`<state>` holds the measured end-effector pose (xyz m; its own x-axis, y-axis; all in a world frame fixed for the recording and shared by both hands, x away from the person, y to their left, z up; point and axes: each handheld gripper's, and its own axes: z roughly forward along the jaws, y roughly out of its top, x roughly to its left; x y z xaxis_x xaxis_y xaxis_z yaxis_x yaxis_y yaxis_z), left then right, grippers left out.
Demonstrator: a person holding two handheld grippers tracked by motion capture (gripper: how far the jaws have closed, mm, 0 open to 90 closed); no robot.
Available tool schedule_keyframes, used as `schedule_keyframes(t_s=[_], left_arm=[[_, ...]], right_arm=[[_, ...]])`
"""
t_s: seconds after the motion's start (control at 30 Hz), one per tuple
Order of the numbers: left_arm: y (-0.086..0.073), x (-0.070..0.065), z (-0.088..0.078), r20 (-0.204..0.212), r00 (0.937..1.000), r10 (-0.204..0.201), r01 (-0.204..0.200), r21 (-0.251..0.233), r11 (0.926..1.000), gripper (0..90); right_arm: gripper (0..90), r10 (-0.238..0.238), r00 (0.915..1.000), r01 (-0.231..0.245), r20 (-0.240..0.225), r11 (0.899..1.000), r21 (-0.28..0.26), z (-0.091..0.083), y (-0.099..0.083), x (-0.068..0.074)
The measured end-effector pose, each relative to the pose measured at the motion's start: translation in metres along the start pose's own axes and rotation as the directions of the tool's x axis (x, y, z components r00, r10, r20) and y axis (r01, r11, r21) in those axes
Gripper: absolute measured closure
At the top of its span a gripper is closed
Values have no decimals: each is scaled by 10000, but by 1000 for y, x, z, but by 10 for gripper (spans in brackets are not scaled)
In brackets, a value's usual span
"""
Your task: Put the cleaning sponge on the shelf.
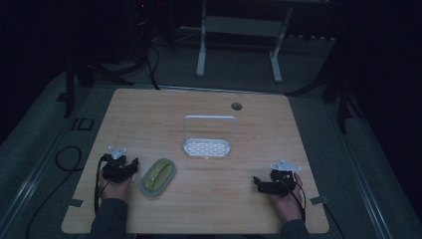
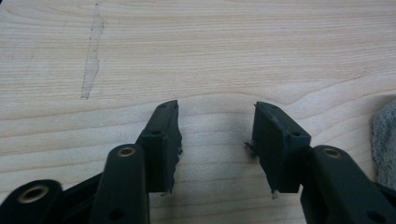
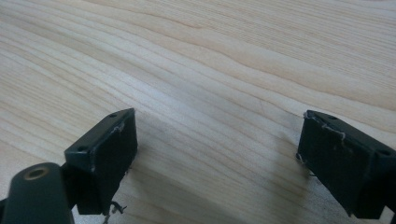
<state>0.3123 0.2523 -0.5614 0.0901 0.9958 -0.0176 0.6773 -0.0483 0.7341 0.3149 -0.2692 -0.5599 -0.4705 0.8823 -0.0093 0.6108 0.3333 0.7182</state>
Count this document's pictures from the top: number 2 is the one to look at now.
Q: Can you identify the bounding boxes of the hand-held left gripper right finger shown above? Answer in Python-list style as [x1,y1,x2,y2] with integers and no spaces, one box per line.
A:
[244,101,396,224]

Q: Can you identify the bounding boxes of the clear tape strip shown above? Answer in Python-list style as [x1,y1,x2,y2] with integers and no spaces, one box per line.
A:
[80,3,106,101]

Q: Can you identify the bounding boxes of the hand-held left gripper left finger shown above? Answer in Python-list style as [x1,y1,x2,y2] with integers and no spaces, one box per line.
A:
[89,99,184,224]

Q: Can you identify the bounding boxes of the grey cloth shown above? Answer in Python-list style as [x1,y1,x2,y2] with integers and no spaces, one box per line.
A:
[370,100,396,191]

